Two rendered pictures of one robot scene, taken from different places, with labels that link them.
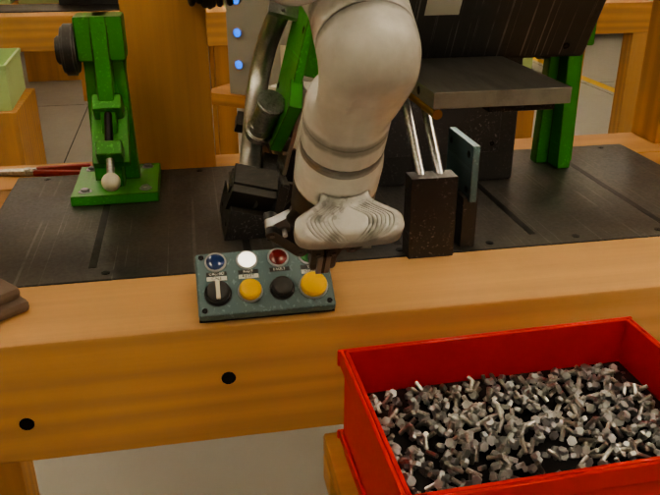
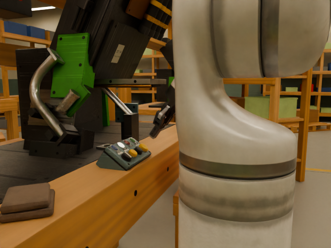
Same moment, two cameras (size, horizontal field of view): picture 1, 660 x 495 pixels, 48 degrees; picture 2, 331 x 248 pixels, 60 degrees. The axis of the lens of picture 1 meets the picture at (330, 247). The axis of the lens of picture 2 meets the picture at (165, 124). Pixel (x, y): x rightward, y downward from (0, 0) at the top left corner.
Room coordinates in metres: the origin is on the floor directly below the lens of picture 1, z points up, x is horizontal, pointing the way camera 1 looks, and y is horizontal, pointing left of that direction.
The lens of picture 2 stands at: (0.27, 0.69, 1.12)
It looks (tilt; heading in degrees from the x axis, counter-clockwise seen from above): 8 degrees down; 300
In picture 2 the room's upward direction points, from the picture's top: straight up
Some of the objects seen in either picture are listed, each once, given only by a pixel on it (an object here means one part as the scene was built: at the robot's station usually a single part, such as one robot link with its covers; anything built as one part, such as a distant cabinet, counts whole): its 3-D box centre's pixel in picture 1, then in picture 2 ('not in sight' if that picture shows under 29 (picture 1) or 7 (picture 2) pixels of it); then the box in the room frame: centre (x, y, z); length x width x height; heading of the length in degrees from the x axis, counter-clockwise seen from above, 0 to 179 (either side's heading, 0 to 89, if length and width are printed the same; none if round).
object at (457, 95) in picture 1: (445, 70); (110, 83); (1.00, -0.15, 1.11); 0.39 x 0.16 x 0.03; 11
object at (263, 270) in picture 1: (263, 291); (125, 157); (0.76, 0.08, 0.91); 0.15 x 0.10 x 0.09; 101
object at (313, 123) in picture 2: not in sight; (300, 119); (0.89, -6.85, 0.22); 1.20 x 0.80 x 0.44; 51
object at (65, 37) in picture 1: (67, 49); not in sight; (1.13, 0.39, 1.12); 0.07 x 0.03 x 0.08; 11
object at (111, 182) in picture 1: (110, 169); not in sight; (1.05, 0.32, 0.96); 0.06 x 0.03 x 0.06; 11
